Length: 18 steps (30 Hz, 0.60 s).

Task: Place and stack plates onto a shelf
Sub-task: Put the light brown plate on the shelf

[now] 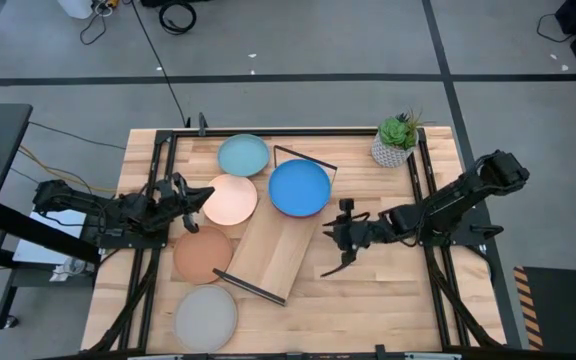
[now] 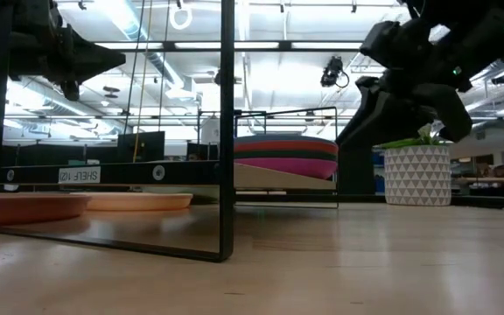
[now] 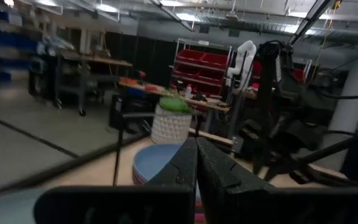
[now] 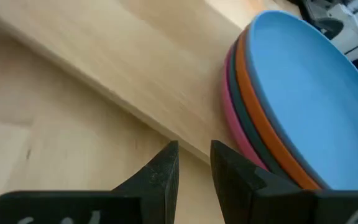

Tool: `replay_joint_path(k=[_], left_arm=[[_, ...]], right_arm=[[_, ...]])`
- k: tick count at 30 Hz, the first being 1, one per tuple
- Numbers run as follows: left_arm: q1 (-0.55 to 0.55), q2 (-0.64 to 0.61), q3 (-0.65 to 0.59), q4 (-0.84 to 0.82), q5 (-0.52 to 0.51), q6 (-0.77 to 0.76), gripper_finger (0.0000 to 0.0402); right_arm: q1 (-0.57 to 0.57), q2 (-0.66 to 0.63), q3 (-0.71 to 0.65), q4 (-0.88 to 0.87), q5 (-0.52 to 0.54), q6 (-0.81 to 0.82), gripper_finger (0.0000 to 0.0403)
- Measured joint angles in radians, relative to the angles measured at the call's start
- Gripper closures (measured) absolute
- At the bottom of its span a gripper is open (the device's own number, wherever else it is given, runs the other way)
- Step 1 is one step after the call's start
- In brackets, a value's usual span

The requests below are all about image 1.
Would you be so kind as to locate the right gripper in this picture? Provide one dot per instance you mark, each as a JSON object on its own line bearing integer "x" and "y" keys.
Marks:
{"x": 353, "y": 234}

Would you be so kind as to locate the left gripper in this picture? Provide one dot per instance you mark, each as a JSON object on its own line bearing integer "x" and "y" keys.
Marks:
{"x": 173, "y": 200}

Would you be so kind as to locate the cream plate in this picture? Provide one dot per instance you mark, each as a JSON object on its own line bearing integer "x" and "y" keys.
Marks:
{"x": 230, "y": 200}

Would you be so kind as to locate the terracotta plate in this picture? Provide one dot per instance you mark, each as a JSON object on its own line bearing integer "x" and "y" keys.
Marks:
{"x": 203, "y": 255}

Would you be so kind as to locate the light blue plate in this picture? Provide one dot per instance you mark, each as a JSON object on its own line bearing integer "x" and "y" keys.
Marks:
{"x": 243, "y": 155}

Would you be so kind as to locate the grey plate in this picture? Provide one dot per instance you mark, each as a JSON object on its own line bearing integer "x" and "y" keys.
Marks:
{"x": 206, "y": 318}

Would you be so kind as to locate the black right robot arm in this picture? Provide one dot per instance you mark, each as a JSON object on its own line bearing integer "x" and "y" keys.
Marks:
{"x": 448, "y": 200}

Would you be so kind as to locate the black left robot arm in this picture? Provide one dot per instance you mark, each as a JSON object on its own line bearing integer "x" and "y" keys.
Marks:
{"x": 93, "y": 207}

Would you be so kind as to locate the wooden dish rack tray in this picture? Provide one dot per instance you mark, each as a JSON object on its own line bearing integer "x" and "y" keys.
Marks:
{"x": 273, "y": 250}

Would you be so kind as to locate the succulent in white pot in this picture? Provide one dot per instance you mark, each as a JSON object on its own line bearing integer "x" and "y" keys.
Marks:
{"x": 392, "y": 145}

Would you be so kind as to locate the crumpled white cloth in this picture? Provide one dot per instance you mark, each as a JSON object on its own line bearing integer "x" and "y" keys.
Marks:
{"x": 68, "y": 270}

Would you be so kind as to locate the white board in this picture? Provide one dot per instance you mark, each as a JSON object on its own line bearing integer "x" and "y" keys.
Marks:
{"x": 43, "y": 250}

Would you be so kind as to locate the flat black object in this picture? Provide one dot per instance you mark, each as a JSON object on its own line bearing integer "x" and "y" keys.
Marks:
{"x": 168, "y": 2}

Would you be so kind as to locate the white bucket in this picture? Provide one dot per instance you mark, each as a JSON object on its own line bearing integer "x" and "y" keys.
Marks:
{"x": 75, "y": 7}

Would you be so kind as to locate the black mat with hazard stripes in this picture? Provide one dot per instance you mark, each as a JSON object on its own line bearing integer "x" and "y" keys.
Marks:
{"x": 568, "y": 310}

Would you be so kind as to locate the black clamp mount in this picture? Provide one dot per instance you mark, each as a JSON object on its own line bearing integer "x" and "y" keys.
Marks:
{"x": 202, "y": 125}
{"x": 381, "y": 351}

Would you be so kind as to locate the black metal table frame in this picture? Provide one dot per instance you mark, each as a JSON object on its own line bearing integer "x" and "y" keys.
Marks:
{"x": 318, "y": 132}

